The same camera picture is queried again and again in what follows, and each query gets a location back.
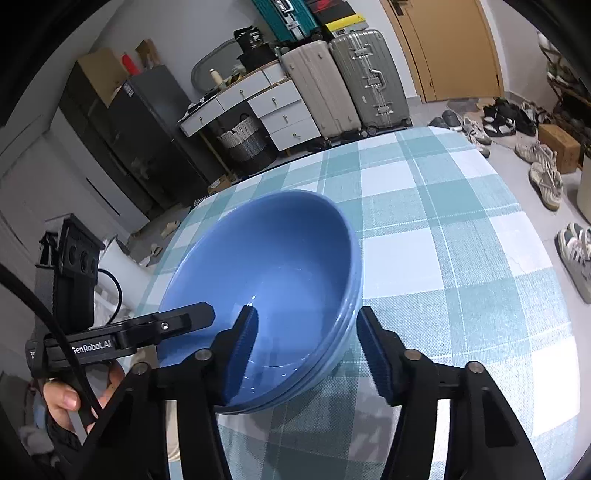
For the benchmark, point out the silver suitcase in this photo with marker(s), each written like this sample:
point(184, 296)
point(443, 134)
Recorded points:
point(372, 79)

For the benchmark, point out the black refrigerator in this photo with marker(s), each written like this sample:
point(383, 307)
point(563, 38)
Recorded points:
point(137, 142)

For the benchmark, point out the teal suitcase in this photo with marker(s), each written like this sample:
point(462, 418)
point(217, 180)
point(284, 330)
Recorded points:
point(290, 21)

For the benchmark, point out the white electric kettle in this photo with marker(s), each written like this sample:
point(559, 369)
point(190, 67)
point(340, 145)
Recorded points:
point(132, 278)

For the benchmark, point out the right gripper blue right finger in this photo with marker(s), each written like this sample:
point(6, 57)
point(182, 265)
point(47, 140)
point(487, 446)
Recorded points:
point(486, 439)

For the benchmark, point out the left hand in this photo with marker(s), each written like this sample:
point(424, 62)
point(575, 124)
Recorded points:
point(61, 399)

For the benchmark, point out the wooden door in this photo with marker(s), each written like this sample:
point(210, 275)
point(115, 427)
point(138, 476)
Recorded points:
point(449, 48)

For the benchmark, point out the woven laundry basket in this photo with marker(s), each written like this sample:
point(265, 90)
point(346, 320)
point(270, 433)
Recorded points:
point(247, 144)

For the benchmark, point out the beige suitcase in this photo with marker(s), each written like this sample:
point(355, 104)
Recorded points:
point(322, 88)

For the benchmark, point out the white drawer desk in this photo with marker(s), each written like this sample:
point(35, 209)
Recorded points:
point(273, 99)

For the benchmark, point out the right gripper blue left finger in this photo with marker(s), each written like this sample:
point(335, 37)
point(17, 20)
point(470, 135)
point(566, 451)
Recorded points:
point(128, 441)

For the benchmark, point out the small cardboard box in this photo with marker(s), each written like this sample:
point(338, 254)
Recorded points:
point(220, 184)

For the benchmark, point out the large blue bowl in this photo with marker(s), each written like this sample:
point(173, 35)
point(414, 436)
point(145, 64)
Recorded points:
point(293, 257)

